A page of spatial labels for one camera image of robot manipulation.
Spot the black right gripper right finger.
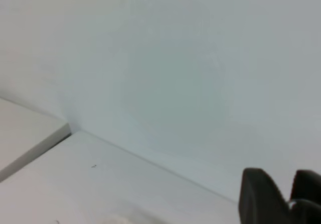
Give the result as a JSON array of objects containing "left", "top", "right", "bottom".
[{"left": 289, "top": 170, "right": 320, "bottom": 223}]

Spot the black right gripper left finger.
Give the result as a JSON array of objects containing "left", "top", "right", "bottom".
[{"left": 238, "top": 168, "right": 291, "bottom": 224}]

